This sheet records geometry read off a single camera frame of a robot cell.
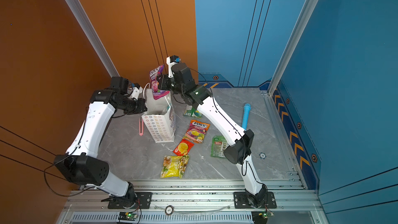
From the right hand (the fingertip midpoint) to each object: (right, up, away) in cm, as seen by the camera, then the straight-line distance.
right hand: (155, 78), depth 69 cm
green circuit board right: (+48, -64, +1) cm, 80 cm away
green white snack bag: (+31, -36, +23) cm, 53 cm away
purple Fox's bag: (0, -6, +4) cm, 7 cm away
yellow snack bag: (+6, -44, +11) cm, 46 cm away
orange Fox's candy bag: (+17, -29, +25) cm, 42 cm away
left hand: (-7, -13, +10) cm, 18 cm away
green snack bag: (+13, -17, +36) cm, 42 cm away
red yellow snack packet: (+10, -37, +20) cm, 43 cm away
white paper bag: (0, -19, +7) cm, 20 cm away
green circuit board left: (-12, -63, +2) cm, 64 cm away
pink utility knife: (-19, -26, +30) cm, 44 cm away
